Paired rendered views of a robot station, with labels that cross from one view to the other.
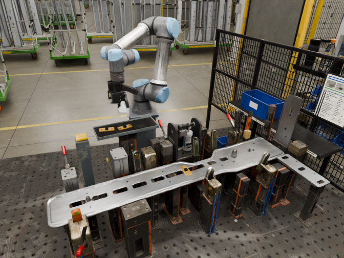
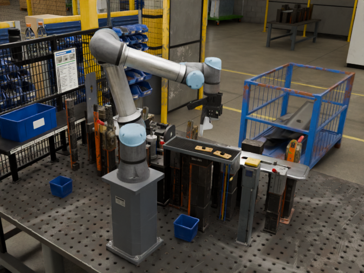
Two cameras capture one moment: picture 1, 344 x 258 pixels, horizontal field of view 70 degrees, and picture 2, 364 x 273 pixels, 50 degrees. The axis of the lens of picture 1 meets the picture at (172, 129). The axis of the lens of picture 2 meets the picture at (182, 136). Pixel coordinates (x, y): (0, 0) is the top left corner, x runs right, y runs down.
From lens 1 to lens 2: 2.89 m
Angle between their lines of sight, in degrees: 106
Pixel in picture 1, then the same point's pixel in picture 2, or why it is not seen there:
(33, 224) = (314, 252)
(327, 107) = (64, 80)
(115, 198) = (256, 156)
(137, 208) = (251, 141)
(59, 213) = (299, 168)
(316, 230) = not seen: hidden behind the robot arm
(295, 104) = (92, 79)
